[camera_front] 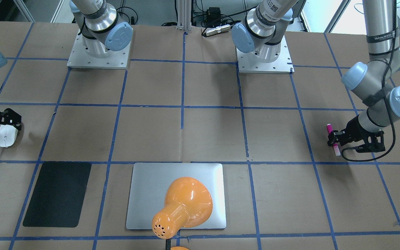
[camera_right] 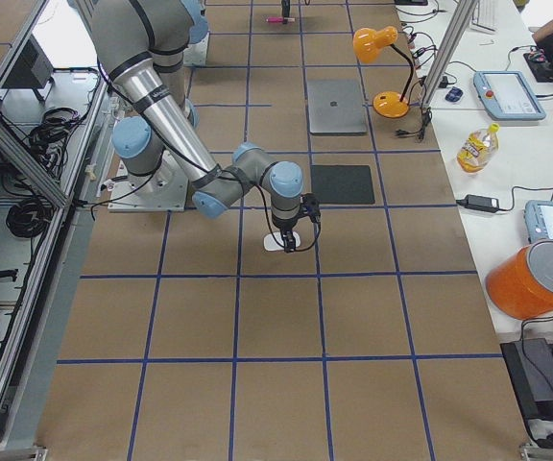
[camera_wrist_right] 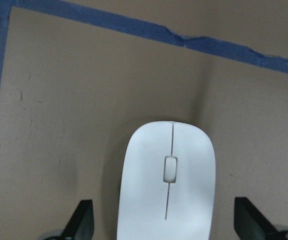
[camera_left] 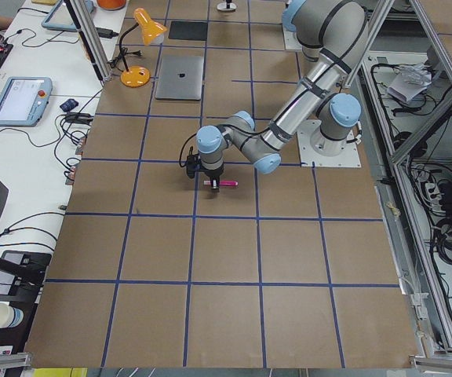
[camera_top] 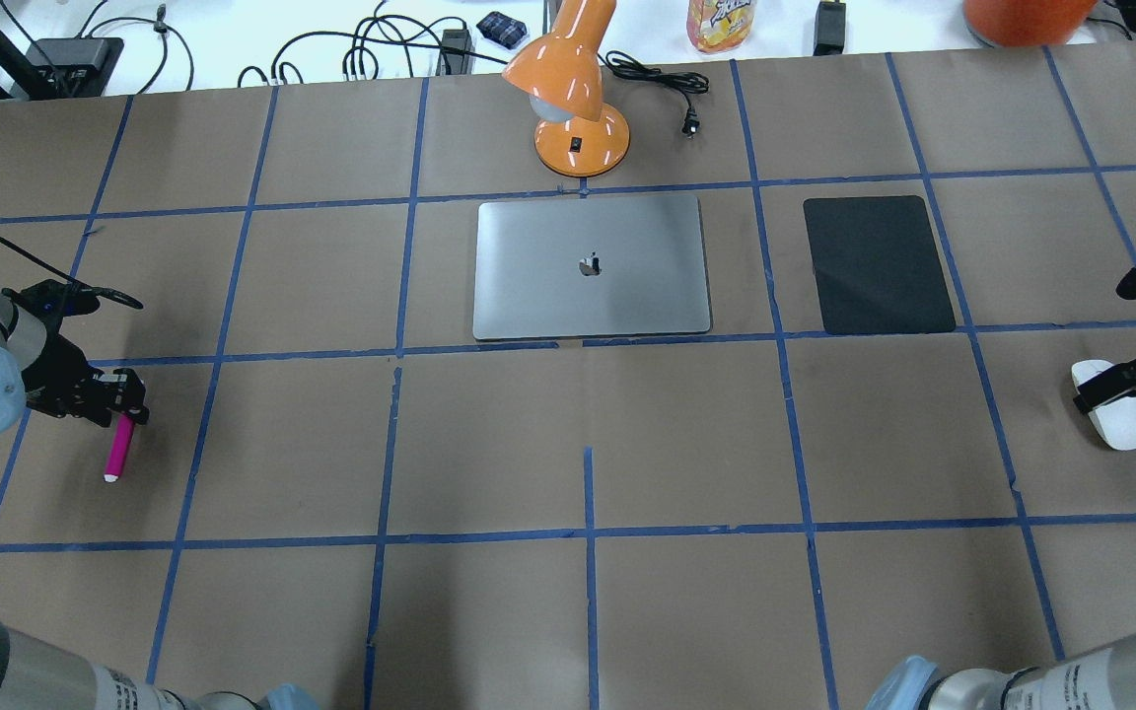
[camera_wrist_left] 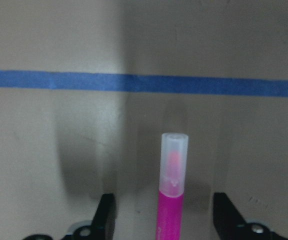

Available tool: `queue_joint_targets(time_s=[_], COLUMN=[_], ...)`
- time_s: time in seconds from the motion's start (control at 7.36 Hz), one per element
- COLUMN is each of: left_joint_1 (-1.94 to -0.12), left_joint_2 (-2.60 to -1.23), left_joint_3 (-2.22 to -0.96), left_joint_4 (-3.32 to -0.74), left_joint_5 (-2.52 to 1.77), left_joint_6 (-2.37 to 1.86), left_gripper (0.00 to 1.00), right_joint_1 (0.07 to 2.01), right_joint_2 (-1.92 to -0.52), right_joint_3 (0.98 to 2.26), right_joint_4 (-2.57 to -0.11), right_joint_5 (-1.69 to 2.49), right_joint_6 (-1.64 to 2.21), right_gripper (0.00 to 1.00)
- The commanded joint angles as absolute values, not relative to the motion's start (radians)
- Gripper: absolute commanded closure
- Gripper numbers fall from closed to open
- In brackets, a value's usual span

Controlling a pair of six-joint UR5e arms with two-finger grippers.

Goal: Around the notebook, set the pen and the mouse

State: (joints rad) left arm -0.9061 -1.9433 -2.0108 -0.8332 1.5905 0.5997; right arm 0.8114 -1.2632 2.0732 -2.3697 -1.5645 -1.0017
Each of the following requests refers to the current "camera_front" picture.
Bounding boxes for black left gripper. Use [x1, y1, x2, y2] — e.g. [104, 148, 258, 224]
[327, 116, 385, 152]

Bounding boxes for pink highlighter pen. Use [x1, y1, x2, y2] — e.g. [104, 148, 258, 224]
[326, 124, 341, 156]

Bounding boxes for white computer mouse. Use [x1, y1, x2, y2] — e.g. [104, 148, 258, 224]
[0, 125, 18, 148]

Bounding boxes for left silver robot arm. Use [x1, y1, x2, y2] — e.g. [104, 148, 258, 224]
[231, 0, 400, 152]

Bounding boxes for black mousepad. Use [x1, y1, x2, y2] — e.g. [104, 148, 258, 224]
[23, 161, 92, 228]

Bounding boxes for silver laptop notebook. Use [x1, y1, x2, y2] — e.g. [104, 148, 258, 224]
[125, 162, 227, 230]

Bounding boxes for orange desk lamp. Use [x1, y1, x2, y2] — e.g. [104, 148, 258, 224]
[151, 177, 213, 250]

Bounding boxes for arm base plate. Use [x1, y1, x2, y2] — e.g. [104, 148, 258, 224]
[235, 36, 295, 74]
[67, 34, 132, 69]

